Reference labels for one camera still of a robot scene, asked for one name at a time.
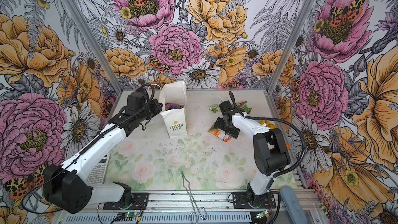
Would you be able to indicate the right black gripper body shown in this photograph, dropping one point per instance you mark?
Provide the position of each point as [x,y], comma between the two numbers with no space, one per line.
[228,128]

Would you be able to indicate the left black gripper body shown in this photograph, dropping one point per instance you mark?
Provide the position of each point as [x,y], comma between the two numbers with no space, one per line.
[152,109]

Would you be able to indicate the orange snack packet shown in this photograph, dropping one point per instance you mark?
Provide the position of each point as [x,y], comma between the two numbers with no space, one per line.
[220,134]

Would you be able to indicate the yellow snack packet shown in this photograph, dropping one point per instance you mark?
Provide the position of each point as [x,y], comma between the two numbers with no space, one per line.
[268,124]

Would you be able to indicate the purple snack packet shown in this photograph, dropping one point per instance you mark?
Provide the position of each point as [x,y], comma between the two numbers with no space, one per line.
[172,106]

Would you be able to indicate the white paper bag Love Life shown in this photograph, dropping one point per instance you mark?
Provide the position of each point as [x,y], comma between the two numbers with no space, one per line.
[175,120]

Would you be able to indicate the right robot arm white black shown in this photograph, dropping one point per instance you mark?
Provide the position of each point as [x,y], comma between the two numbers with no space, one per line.
[271,153]

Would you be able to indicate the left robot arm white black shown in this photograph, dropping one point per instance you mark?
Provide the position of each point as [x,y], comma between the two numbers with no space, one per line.
[66,185]

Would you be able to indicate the green snack packet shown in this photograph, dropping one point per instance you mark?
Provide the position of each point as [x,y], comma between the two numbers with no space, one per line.
[244,107]

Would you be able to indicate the white calculator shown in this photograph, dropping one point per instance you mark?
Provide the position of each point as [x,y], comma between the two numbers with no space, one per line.
[97,175]

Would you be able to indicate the left green circuit board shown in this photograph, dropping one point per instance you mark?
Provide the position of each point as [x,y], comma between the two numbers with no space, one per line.
[128,216]

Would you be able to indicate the green circuit board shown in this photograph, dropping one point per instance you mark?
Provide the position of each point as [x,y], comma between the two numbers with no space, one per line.
[263,214]
[128,216]

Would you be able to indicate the right green circuit board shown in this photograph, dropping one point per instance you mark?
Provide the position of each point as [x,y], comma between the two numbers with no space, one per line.
[263,214]

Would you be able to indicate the grey padded object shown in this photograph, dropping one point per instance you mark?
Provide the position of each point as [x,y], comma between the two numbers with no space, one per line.
[293,206]

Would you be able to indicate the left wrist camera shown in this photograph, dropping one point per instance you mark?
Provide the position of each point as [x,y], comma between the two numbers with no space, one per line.
[135,101]

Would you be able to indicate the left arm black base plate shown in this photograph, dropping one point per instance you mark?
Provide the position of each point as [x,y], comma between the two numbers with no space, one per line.
[136,201]

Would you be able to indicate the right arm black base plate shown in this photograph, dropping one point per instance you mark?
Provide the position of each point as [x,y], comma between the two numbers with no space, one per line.
[248,200]

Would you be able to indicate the aluminium front rail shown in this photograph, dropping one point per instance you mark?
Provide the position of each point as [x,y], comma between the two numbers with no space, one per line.
[174,207]

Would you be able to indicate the metal wire tongs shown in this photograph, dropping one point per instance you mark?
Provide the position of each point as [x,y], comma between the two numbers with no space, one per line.
[198,213]

